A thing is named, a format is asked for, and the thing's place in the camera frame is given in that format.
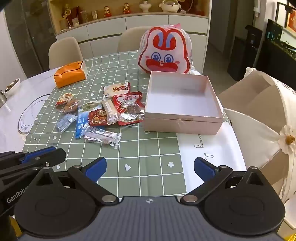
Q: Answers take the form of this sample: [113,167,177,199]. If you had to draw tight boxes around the cream covered chair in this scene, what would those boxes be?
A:
[218,67,296,230]

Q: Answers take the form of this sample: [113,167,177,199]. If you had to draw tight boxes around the cream bar snack packet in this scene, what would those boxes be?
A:
[102,99,121,126]

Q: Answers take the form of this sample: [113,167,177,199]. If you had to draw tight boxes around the orange tissue box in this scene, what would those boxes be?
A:
[54,61,88,89]

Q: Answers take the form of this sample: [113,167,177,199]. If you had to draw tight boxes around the blue seaweed snack packet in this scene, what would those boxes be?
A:
[75,102,103,139]

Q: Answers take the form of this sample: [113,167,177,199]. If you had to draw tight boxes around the white sideboard cabinet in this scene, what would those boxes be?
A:
[47,0,212,70]

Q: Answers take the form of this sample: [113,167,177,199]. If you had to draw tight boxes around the red bordered bread packet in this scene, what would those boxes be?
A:
[102,82,130,101]

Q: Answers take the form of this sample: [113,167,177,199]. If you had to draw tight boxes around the metal container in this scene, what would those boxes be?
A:
[0,90,10,108]

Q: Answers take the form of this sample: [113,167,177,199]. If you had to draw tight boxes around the green checked tablecloth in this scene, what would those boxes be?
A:
[17,52,201,197]

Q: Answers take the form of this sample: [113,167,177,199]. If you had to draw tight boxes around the orange framed picture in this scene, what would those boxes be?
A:
[283,9,296,29]

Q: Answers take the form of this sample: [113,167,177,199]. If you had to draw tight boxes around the red orange label snack packet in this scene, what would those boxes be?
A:
[55,93,75,107]

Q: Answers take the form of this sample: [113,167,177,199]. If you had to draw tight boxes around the small blue clear packet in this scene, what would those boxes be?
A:
[55,113,78,134]

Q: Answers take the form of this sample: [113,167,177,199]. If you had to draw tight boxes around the white vase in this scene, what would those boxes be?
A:
[139,1,152,13]

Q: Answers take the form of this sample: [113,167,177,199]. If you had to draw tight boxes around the glass door cabinet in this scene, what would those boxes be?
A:
[5,0,57,78]

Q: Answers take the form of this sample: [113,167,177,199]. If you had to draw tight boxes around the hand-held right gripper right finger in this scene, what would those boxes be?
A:
[180,157,270,205]

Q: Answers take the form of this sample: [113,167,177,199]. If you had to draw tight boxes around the clear pink snack packet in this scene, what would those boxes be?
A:
[81,125,122,149]

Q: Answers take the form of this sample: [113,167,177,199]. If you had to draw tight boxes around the small red snack packet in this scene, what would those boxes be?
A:
[88,109,109,127]

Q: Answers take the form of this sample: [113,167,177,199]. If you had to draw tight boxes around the black cabinet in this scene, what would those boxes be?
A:
[257,19,296,90]

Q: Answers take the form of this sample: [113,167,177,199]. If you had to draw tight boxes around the beige chair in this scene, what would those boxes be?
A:
[117,26,153,53]
[48,37,84,70]

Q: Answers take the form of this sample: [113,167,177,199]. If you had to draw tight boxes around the brown pastry snack packet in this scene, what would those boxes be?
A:
[60,98,84,114]

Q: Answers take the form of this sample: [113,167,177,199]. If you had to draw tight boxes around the daisy flower ornament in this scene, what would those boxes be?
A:
[279,125,296,154]

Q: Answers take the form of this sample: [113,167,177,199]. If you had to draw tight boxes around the black appliance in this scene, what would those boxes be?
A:
[228,24,264,81]

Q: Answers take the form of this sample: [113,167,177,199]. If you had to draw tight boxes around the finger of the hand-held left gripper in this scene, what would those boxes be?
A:
[0,146,67,178]
[0,151,28,165]

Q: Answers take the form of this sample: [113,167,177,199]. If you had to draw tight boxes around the white bowl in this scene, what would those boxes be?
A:
[3,78,21,96]

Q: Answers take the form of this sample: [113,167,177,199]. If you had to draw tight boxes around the glass turntable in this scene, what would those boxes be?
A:
[18,94,50,134]

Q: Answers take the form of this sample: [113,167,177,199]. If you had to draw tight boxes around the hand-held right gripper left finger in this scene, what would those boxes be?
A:
[32,157,120,205]

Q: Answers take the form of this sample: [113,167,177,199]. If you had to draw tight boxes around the large red snack packet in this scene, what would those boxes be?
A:
[112,91,146,126]

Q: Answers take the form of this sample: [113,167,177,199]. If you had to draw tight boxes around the pink cardboard box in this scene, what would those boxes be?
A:
[143,71,224,135]

